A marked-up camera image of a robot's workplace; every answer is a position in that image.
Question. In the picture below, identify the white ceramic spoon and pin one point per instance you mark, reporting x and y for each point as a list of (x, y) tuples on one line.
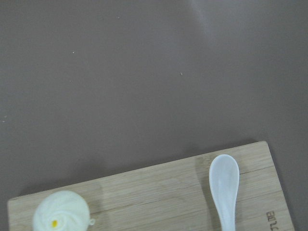
[(224, 184)]

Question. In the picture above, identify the wooden cutting board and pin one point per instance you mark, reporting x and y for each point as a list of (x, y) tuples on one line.
[(175, 196)]

